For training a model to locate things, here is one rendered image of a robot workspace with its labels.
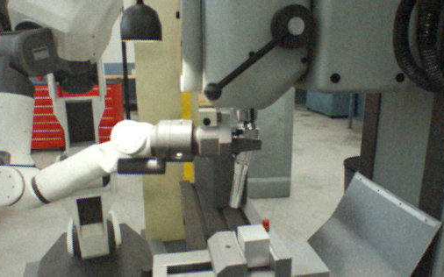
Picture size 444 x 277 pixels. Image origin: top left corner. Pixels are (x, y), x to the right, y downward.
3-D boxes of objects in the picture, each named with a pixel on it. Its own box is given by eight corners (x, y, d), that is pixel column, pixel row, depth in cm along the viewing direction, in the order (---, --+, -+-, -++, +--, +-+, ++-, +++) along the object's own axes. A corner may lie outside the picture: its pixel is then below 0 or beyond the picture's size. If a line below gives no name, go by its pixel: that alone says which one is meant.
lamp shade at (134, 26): (116, 41, 62) (113, 5, 60) (153, 42, 66) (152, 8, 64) (127, 39, 56) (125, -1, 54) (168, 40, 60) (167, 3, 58)
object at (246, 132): (232, 123, 72) (228, 150, 74) (246, 130, 69) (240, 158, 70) (251, 124, 75) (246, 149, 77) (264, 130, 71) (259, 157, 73)
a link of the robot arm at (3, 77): (-35, 94, 70) (-28, 30, 71) (2, 102, 78) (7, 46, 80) (10, 91, 67) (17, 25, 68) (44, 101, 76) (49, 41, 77)
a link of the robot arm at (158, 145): (177, 124, 77) (126, 124, 77) (169, 114, 67) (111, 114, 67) (176, 174, 76) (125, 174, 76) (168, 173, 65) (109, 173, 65)
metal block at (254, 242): (243, 268, 68) (244, 241, 66) (237, 252, 73) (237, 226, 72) (268, 265, 69) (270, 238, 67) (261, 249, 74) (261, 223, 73)
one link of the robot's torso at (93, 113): (63, 187, 127) (49, 58, 120) (112, 181, 133) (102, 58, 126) (60, 198, 113) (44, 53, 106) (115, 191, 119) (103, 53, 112)
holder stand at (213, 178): (213, 209, 111) (212, 149, 106) (194, 185, 131) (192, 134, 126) (247, 202, 116) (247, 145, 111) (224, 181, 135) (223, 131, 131)
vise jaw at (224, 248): (216, 284, 64) (216, 266, 63) (207, 249, 75) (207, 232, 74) (247, 280, 65) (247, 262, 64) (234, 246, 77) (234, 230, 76)
